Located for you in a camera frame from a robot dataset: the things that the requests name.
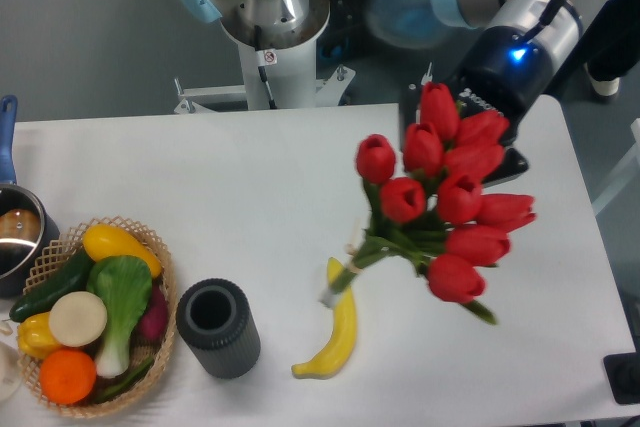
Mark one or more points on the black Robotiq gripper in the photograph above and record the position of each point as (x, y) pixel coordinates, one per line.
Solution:
(500, 72)

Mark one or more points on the red tulip bouquet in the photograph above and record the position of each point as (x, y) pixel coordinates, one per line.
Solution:
(428, 206)

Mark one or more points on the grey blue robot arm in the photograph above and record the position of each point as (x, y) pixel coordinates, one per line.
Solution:
(557, 25)

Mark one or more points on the dark grey ribbed vase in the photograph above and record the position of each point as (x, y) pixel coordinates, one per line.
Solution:
(215, 320)

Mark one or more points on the yellow banana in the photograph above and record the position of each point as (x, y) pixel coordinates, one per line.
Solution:
(329, 360)

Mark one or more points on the black device at edge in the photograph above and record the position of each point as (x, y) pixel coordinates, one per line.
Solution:
(622, 372)

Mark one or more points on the purple sweet potato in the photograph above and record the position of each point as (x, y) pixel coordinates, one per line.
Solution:
(154, 321)

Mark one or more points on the green bok choy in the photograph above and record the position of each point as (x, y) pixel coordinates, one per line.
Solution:
(123, 284)

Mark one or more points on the yellow squash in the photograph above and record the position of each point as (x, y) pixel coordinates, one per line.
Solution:
(102, 241)

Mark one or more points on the green chili pepper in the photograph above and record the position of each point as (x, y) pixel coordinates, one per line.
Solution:
(124, 384)

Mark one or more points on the dark green cucumber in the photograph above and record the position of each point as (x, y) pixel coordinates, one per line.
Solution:
(70, 277)

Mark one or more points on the cream round disc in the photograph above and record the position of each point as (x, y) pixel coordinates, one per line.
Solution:
(77, 319)

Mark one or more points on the woven wicker basket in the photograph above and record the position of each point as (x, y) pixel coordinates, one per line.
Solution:
(142, 352)

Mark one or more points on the orange fruit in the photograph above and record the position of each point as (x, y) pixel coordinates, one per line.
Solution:
(67, 376)

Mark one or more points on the yellow bell pepper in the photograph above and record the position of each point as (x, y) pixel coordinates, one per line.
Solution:
(35, 337)

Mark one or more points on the white garlic clove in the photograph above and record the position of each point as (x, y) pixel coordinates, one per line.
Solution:
(5, 328)

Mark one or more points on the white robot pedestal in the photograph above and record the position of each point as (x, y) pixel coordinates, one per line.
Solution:
(276, 42)

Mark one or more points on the blue handled saucepan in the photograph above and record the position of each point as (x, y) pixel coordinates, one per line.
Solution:
(26, 227)

